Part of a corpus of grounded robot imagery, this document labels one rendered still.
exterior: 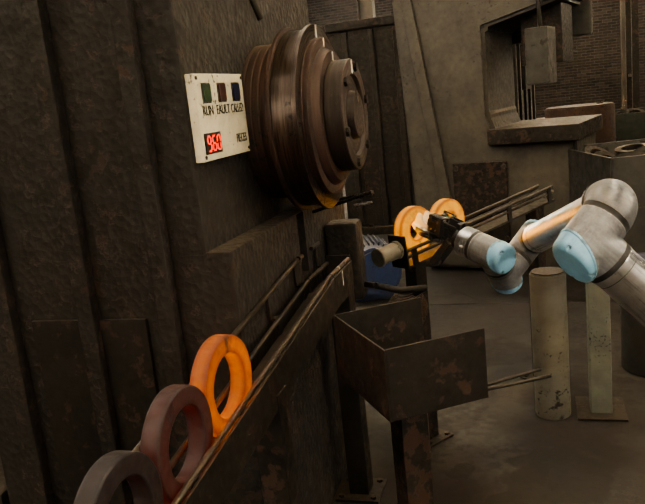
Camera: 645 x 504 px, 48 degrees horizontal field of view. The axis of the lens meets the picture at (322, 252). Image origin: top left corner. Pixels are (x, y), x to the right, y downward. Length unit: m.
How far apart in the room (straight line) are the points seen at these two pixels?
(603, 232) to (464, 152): 2.94
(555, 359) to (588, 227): 0.98
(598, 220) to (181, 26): 0.98
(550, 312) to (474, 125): 2.19
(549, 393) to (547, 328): 0.23
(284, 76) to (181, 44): 0.30
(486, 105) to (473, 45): 0.36
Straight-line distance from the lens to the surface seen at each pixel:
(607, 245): 1.70
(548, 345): 2.59
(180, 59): 1.54
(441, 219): 2.23
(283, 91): 1.73
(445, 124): 4.61
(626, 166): 3.84
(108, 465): 1.03
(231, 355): 1.37
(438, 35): 4.61
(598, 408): 2.73
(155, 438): 1.12
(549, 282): 2.52
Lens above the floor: 1.16
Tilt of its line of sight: 12 degrees down
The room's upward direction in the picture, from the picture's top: 6 degrees counter-clockwise
